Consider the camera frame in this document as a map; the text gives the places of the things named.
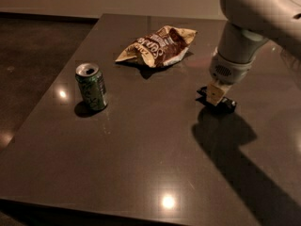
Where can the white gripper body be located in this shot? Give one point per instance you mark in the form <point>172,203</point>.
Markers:
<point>229,71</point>

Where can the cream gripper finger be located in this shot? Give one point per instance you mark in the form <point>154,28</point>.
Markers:
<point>216,90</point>

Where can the black rxbar chocolate bar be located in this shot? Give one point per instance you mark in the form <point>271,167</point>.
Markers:
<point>226,105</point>

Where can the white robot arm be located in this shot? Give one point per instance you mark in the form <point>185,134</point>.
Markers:
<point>250,24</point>

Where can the green soda can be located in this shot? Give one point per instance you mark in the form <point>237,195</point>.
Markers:
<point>91,84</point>

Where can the brown chip bag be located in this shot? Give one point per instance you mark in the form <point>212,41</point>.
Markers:
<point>160,49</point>

